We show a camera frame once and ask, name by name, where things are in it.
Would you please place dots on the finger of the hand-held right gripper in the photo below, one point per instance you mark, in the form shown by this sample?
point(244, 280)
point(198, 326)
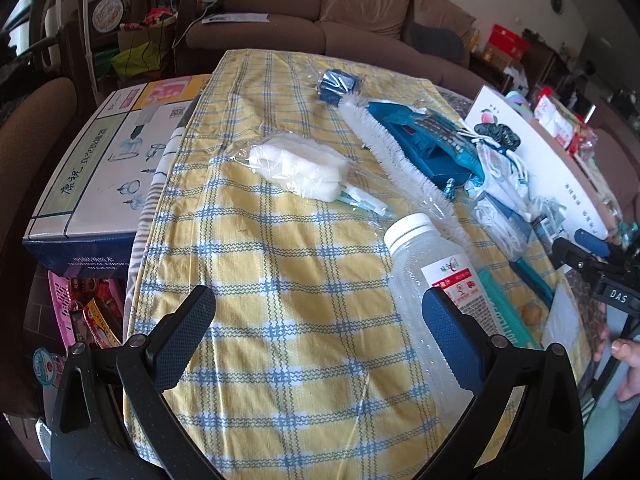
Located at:
point(575, 257)
point(590, 241)

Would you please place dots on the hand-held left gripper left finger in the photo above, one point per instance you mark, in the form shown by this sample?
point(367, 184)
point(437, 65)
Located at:
point(185, 340)

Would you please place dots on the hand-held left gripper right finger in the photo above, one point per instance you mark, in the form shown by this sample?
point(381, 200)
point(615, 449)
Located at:
point(445, 340)

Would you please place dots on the clear plastic juice bottle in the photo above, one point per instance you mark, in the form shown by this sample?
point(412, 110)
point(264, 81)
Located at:
point(415, 270)

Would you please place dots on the white cardboard box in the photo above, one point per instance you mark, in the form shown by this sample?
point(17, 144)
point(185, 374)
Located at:
point(550, 175)

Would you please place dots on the long white bottle brush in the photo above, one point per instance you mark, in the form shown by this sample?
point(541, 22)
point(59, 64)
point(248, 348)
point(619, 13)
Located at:
point(380, 142)

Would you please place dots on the person's right hand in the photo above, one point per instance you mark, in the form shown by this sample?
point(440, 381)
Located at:
point(627, 365)

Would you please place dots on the teal paper box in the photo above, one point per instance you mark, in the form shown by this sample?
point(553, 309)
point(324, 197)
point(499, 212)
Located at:
point(505, 305)

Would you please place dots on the small brown nut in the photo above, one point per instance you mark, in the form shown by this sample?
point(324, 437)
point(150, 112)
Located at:
point(532, 315)

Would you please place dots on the clear bag of white masks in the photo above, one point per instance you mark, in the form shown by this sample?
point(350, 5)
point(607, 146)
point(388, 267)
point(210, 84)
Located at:
point(495, 170)
point(500, 230)

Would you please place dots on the yellow plaid tablecloth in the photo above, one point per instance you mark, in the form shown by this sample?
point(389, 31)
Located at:
point(280, 260)

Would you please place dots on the pink plastic basket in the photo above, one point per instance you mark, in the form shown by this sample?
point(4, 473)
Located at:
point(60, 305)

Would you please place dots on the white red-printed bag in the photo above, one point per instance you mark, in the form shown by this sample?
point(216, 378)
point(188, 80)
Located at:
point(550, 115)

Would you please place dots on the round printed lid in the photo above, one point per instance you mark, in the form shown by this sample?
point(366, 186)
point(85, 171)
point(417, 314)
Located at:
point(47, 367)

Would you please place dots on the black patterned cloth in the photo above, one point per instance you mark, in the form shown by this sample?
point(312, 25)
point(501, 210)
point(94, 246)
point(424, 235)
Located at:
point(497, 135)

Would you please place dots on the grey striped cloth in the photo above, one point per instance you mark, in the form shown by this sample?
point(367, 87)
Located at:
point(160, 185)

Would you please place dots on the teal blue flat package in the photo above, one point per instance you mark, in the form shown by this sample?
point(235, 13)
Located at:
point(425, 155)

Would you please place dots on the large printed carton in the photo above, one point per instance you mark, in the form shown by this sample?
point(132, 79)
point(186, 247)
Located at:
point(90, 175)

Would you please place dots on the white cotton in clear bag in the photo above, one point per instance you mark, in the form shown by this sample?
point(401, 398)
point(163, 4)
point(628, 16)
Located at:
point(295, 167)

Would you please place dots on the red gift box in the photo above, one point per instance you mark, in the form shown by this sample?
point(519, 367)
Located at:
point(507, 40)

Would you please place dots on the small blue wrapped item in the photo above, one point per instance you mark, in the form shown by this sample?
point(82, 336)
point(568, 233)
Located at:
point(332, 87)

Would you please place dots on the green plastic bag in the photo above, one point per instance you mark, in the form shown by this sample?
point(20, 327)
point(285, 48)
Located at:
point(135, 62)

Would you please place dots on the white pole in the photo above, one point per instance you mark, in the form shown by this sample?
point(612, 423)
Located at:
point(90, 45)

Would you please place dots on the white paper sheet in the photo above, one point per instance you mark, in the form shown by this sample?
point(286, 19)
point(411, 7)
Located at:
point(235, 18)

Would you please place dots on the brown fabric sofa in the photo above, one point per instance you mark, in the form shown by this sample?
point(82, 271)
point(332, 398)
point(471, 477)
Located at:
point(300, 35)

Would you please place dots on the round decorative tin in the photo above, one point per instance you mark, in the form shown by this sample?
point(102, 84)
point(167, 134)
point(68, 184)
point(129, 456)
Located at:
point(107, 14)

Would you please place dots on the round wall clock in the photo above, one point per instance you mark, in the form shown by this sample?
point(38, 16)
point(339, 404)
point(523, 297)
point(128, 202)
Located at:
point(557, 2)

